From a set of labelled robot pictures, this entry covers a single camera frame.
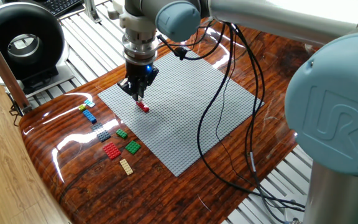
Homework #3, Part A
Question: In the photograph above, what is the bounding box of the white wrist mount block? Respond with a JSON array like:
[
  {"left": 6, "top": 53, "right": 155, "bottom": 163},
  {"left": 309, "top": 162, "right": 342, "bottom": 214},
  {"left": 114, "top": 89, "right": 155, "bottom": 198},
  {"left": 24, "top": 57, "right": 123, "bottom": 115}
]
[{"left": 106, "top": 0, "right": 160, "bottom": 34}]

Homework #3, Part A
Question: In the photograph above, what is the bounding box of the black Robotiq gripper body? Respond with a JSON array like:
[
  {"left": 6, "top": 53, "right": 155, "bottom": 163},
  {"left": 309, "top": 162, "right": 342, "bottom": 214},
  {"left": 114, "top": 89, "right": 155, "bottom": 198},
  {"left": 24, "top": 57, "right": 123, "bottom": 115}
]
[{"left": 125, "top": 61, "right": 157, "bottom": 93}]

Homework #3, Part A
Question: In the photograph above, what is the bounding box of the thin black cable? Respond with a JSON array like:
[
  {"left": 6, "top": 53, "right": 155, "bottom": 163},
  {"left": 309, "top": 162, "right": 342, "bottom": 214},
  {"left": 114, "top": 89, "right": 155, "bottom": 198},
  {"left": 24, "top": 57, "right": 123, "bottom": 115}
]
[{"left": 214, "top": 40, "right": 262, "bottom": 194}]

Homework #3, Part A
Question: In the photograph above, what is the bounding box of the tan Lego plate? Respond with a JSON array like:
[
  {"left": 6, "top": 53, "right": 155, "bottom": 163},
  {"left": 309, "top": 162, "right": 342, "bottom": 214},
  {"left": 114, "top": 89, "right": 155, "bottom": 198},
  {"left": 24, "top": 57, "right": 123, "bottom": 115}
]
[{"left": 119, "top": 157, "right": 134, "bottom": 176}]

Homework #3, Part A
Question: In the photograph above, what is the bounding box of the aluminium mounting plate with bolts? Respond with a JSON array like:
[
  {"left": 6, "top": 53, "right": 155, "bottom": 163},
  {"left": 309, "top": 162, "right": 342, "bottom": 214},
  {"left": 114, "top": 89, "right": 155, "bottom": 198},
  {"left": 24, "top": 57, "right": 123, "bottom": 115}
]
[{"left": 283, "top": 194, "right": 308, "bottom": 224}]

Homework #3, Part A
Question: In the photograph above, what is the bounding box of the black cable with grey sleeve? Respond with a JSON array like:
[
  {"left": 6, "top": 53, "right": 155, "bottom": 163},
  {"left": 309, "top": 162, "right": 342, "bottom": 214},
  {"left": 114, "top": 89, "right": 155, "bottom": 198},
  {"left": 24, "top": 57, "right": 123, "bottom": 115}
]
[{"left": 231, "top": 24, "right": 306, "bottom": 213}]

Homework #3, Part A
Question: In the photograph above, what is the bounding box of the black keyboard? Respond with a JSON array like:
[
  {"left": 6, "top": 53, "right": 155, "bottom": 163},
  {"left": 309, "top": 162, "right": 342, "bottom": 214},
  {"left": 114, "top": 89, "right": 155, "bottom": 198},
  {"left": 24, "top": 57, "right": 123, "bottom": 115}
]
[{"left": 39, "top": 0, "right": 85, "bottom": 18}]

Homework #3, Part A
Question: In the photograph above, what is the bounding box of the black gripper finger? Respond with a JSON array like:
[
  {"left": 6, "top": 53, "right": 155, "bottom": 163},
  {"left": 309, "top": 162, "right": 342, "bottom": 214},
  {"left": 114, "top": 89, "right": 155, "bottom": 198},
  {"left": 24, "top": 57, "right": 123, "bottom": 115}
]
[
  {"left": 141, "top": 67, "right": 160, "bottom": 100},
  {"left": 117, "top": 77, "right": 142, "bottom": 102}
]

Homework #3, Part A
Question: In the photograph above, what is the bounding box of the dark grey Lego plate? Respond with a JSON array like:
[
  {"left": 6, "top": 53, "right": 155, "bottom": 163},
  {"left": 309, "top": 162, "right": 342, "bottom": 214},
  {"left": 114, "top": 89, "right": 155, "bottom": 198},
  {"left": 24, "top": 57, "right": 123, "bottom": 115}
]
[{"left": 91, "top": 122, "right": 112, "bottom": 143}]

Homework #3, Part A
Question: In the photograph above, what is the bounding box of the blue Lego brick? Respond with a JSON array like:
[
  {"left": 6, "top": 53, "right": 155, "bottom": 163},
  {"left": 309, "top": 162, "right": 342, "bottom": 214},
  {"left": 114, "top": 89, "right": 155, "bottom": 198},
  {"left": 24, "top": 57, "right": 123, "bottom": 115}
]
[{"left": 82, "top": 109, "right": 98, "bottom": 124}]

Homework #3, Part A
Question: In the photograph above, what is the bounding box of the thick black cable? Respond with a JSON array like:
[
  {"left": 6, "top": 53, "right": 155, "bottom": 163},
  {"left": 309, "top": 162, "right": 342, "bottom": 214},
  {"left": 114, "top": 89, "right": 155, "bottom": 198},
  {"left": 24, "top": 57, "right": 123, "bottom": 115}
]
[{"left": 196, "top": 23, "right": 306, "bottom": 223}]

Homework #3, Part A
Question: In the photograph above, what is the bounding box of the grey Lego baseplate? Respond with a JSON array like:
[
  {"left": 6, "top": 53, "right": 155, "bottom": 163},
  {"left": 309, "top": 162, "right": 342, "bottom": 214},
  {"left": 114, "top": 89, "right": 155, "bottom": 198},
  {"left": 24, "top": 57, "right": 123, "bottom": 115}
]
[{"left": 97, "top": 49, "right": 265, "bottom": 177}]

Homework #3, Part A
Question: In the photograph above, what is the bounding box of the green square Lego plate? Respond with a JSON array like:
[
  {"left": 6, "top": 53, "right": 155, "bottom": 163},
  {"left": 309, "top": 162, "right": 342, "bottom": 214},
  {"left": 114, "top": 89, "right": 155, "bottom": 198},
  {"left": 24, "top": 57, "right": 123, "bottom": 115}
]
[{"left": 124, "top": 139, "right": 142, "bottom": 156}]

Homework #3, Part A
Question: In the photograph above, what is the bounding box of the glossy wood-grain mat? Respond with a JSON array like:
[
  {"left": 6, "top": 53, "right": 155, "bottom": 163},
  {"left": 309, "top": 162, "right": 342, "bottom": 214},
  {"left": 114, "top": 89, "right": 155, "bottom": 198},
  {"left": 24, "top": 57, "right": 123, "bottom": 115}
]
[{"left": 19, "top": 18, "right": 319, "bottom": 224}]

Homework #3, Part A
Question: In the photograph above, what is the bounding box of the brown wooden pole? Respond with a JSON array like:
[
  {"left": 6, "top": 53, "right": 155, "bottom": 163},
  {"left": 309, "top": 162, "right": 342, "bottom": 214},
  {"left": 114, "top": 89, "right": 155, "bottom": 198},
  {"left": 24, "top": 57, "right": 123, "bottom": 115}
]
[{"left": 0, "top": 18, "right": 32, "bottom": 114}]

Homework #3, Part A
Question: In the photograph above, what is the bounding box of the black cable with moulded plug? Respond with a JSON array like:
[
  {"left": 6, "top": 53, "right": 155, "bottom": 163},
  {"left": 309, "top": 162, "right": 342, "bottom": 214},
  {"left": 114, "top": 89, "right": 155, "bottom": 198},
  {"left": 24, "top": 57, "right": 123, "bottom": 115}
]
[{"left": 156, "top": 20, "right": 227, "bottom": 62}]

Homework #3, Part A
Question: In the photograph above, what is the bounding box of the aluminium profile bracket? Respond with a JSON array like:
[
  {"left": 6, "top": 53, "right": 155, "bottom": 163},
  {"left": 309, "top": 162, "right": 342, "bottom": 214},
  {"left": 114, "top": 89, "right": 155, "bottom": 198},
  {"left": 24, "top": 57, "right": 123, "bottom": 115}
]
[{"left": 83, "top": 0, "right": 102, "bottom": 24}]

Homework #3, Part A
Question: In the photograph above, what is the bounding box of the red square Lego plate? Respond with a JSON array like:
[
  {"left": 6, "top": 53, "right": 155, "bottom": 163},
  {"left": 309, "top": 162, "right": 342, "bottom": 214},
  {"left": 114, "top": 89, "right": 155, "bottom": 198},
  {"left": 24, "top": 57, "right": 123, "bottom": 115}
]
[{"left": 102, "top": 141, "right": 122, "bottom": 161}]

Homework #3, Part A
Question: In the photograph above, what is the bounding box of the red long Lego brick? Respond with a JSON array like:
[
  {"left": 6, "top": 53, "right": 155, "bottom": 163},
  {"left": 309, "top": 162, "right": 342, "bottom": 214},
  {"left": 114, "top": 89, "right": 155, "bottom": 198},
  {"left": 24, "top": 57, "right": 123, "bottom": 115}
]
[{"left": 135, "top": 101, "right": 150, "bottom": 113}]

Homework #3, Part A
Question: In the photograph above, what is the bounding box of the black power cord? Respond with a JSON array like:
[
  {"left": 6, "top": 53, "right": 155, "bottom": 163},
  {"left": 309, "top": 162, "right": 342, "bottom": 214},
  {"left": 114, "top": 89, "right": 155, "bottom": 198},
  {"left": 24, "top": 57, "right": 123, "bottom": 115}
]
[{"left": 9, "top": 93, "right": 24, "bottom": 128}]

